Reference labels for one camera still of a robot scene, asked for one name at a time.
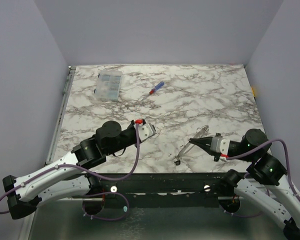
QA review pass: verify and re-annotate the aluminium side rail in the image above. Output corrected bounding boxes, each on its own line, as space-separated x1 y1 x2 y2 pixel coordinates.
45 66 77 165

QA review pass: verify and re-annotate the blue red screwdriver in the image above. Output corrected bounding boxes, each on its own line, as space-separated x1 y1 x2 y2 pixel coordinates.
143 81 165 100

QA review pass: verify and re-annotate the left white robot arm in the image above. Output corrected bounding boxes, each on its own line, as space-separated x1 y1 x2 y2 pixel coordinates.
0 119 156 220

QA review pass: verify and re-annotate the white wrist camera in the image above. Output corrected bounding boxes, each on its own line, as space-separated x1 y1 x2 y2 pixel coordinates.
210 133 230 162
134 119 156 143

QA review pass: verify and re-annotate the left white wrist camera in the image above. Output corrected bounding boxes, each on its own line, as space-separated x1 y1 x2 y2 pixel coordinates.
134 119 156 143

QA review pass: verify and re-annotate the black key tag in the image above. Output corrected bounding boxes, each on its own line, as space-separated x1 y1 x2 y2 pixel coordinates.
175 160 181 166

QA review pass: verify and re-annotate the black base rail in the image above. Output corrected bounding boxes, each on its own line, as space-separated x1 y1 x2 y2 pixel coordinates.
82 171 243 209

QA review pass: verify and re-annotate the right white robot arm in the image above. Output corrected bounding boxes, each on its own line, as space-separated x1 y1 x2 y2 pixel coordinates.
189 128 300 240

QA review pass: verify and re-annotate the clear plastic organizer box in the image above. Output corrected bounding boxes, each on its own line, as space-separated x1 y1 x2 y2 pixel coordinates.
93 70 123 101

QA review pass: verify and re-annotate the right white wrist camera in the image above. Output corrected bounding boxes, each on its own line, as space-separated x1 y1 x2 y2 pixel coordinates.
210 133 230 162

